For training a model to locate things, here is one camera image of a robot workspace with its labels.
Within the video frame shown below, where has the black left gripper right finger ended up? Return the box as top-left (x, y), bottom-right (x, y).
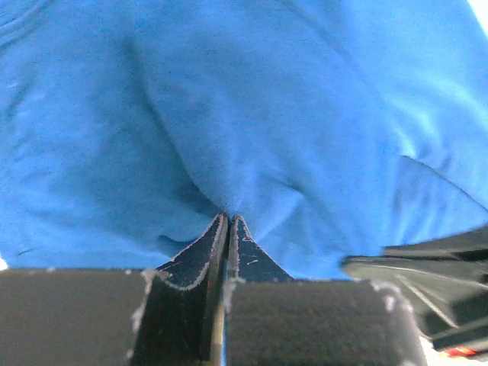
top-left (224, 216), bottom-right (427, 365)

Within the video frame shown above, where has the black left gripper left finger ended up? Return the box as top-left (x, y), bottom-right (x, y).
top-left (1, 213), bottom-right (228, 365)

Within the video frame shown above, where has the blue printed t-shirt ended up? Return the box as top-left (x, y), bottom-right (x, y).
top-left (1, 1), bottom-right (487, 278)

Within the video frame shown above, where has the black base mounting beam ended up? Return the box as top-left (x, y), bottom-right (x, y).
top-left (342, 226), bottom-right (487, 361)

